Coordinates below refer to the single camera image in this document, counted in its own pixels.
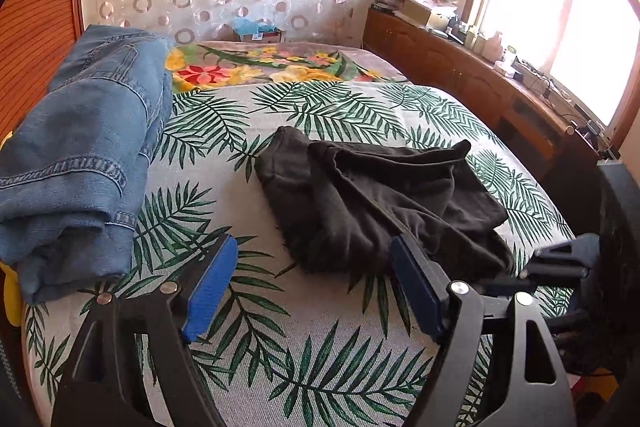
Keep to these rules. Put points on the wooden slatted headboard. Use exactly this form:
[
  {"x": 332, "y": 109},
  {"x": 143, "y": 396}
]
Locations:
[{"x": 35, "y": 37}]

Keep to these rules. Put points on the cardboard box on cabinet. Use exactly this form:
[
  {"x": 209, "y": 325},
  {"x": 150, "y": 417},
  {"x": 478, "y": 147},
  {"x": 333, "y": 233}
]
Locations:
[{"x": 436, "y": 17}]

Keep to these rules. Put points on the black pants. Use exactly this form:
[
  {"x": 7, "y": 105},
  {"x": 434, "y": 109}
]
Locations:
[{"x": 338, "y": 205}]

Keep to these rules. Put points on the wooden side cabinet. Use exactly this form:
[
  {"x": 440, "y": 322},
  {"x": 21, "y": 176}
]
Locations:
[{"x": 543, "y": 141}]

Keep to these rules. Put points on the floral blanket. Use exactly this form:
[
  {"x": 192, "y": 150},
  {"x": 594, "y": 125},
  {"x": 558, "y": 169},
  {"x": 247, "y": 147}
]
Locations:
[{"x": 210, "y": 65}]

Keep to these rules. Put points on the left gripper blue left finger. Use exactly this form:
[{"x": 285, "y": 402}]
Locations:
[{"x": 202, "y": 285}]

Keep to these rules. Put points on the folded blue jeans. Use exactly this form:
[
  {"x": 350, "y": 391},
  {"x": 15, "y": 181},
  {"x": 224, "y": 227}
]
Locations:
[{"x": 73, "y": 173}]

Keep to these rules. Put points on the blue tissue box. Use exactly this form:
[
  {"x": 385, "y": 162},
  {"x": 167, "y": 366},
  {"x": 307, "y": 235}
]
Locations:
[{"x": 246, "y": 30}]

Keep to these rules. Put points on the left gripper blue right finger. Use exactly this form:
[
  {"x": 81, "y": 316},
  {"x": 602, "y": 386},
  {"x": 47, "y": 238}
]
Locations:
[{"x": 424, "y": 283}]

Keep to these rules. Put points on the palm leaf bedspread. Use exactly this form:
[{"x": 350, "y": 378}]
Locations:
[{"x": 314, "y": 328}]

